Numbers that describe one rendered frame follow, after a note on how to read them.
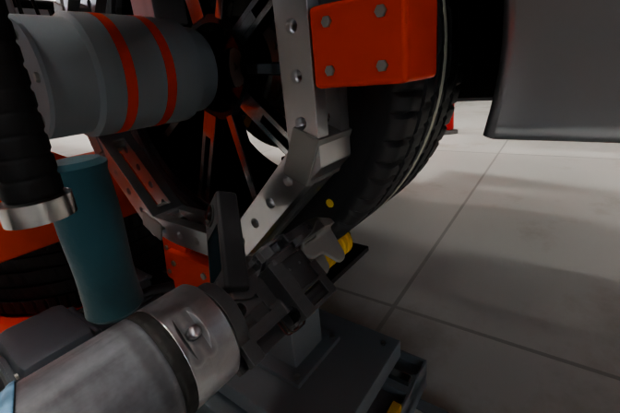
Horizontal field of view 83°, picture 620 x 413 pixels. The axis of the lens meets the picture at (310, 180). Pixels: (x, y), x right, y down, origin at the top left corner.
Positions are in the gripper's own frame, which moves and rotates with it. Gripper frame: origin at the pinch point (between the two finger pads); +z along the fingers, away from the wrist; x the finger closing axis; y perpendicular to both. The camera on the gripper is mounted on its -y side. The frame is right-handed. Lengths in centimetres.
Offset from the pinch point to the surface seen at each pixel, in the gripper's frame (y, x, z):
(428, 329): 41, -49, 60
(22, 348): -19, -51, -27
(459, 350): 49, -42, 55
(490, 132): 5.0, 20.8, 7.2
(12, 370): -16, -53, -29
